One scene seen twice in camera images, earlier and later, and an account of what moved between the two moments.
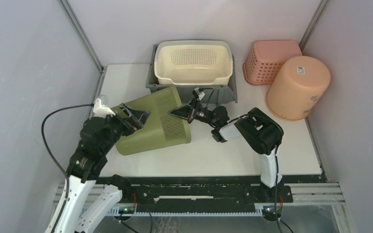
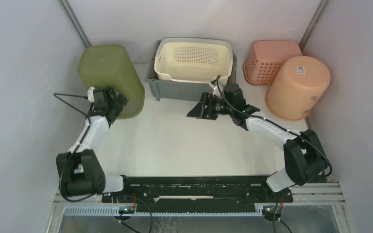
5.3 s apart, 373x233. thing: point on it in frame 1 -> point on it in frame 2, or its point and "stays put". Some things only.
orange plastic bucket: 298,87 stays put
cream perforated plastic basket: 194,61 stays put
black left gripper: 138,118 -> 120,102
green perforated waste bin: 163,129 -> 110,66
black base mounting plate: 223,191 stays put
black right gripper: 186,112 -> 197,111
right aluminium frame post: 312,25 stays put
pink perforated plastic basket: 265,57 stays put
